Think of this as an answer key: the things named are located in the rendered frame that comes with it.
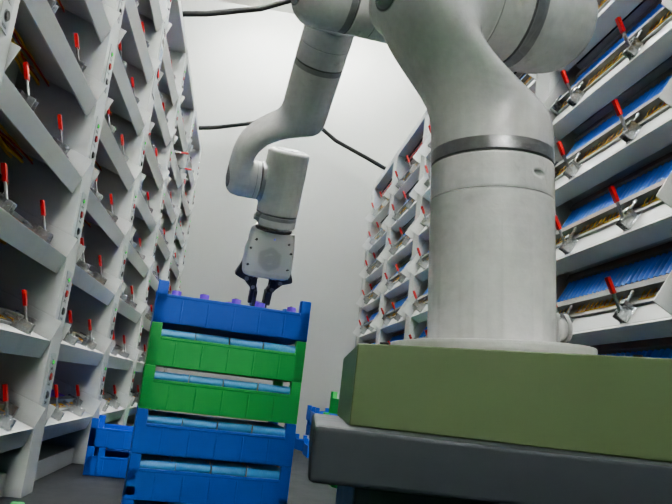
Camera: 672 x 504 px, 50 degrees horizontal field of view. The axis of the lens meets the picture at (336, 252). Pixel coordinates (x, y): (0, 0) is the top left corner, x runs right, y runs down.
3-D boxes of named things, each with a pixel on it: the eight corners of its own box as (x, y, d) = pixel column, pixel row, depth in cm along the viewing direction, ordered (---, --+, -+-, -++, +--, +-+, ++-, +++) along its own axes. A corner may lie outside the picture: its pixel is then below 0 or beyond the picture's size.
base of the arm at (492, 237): (541, 365, 78) (540, 201, 82) (641, 359, 60) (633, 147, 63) (371, 356, 75) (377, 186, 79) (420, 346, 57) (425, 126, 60)
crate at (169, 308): (286, 345, 161) (290, 310, 162) (306, 341, 141) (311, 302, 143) (150, 327, 153) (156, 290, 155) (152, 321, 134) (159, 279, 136)
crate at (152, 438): (272, 455, 156) (276, 418, 157) (291, 467, 137) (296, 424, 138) (130, 442, 149) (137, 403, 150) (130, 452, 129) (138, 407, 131)
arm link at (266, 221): (256, 213, 141) (253, 228, 141) (299, 221, 143) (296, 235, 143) (252, 205, 149) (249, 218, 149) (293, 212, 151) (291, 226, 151)
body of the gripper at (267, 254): (251, 223, 141) (241, 276, 144) (301, 231, 144) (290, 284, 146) (248, 214, 148) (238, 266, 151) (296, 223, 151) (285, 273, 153)
